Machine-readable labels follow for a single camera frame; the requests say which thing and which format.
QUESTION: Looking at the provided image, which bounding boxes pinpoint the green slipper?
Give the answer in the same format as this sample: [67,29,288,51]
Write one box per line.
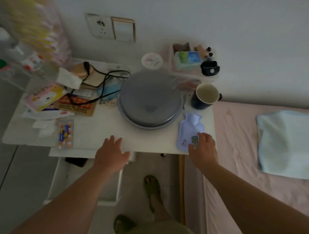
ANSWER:
[144,175,162,214]
[113,214,136,234]

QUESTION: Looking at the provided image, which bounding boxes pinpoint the person's left forearm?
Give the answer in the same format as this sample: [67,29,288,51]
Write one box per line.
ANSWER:
[12,166,122,234]

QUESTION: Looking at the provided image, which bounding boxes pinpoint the person's right forearm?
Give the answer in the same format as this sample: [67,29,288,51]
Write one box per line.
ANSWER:
[201,163,309,234]

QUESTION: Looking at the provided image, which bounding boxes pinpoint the dark blue mug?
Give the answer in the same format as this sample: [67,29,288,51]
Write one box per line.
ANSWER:
[191,83,223,110]

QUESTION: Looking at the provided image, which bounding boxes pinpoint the clear plastic bottle red label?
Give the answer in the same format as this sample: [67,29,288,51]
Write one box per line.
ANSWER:
[14,43,44,72]

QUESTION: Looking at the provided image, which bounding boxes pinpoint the person's leg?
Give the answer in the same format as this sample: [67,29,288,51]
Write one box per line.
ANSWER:
[148,177,175,223]

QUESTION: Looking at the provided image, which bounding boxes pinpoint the pink yellow wipes packet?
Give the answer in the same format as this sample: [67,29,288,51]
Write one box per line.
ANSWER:
[24,84,67,113]

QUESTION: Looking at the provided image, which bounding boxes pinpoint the light purple hot water bag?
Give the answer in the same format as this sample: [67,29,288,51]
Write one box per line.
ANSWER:
[176,112,205,153]

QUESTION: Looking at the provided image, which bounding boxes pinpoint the white small card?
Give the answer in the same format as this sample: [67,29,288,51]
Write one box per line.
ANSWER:
[72,88,94,98]

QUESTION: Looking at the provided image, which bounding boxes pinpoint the white crumpled tissue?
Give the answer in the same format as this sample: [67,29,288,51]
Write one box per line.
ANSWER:
[56,68,83,90]

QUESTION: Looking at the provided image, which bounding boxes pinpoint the gold framed wall switch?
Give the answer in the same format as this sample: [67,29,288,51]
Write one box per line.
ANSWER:
[111,17,136,43]

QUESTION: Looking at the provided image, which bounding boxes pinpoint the person's right hand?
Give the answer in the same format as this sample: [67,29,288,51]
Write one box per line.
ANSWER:
[188,132,219,171]

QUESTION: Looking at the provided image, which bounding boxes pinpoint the white round lidded jar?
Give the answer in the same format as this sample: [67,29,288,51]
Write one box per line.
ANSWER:
[141,53,164,70]

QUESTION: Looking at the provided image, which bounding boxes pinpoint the white bedside table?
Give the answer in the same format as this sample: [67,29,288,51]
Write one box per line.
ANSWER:
[1,58,217,207]

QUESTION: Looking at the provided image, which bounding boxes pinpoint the bed with pink sheet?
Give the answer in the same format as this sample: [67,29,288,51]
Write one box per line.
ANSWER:
[183,101,309,234]

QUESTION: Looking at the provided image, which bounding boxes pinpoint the black earbuds case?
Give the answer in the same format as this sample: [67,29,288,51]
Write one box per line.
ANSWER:
[201,61,220,77]

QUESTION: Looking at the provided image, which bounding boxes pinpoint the person's left hand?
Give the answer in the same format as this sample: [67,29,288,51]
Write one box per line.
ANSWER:
[94,135,131,175]

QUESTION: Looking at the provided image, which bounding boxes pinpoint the blue face mask pack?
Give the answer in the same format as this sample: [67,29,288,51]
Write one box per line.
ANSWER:
[98,79,122,102]

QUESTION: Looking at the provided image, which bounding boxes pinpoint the white wall socket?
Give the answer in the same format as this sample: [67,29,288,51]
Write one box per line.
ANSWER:
[84,13,115,39]

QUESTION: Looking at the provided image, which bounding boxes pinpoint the yellow pink hanging bag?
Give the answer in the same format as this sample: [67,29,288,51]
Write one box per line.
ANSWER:
[9,0,71,66]

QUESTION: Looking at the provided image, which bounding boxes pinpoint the black cable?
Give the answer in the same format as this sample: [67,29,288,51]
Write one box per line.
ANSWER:
[67,62,131,105]

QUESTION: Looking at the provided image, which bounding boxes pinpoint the grey round plastic basin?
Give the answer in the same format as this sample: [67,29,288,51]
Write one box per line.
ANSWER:
[117,70,185,131]

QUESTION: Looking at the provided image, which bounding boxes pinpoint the pink brown cosmetic tube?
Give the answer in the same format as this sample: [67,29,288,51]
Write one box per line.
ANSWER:
[194,45,208,60]

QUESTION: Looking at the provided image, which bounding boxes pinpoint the green blue tissue pack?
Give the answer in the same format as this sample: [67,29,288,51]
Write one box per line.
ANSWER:
[174,51,202,70]

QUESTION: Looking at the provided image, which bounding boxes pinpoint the light blue pillow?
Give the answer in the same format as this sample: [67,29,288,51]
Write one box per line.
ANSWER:
[256,110,309,180]

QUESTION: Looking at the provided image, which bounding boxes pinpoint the green shorts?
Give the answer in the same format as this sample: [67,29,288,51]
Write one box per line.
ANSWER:
[127,220,194,234]

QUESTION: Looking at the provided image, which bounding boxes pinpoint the pill blister pack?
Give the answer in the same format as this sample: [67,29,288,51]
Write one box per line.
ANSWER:
[57,119,74,149]

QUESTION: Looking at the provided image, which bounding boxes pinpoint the brown small packet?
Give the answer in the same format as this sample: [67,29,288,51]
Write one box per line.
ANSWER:
[173,43,191,52]

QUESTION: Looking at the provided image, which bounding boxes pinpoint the clear plastic organizer box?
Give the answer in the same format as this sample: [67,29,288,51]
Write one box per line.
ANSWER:
[169,43,219,83]

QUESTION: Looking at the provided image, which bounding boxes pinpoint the white folded paper leaflet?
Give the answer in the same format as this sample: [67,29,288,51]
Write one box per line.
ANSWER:
[22,108,68,120]

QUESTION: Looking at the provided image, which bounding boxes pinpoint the white crumpled paper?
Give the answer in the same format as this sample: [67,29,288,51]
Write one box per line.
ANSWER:
[32,119,57,138]

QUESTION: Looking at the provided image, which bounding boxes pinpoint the orange brown patterned card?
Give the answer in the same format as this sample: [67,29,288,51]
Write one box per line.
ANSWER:
[53,94,97,117]

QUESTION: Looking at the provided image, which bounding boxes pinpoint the beige flat box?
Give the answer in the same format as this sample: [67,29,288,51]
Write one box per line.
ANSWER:
[82,70,109,89]

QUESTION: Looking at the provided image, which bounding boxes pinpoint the wooden bed frame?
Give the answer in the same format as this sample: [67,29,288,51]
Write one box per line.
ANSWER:
[178,154,186,225]

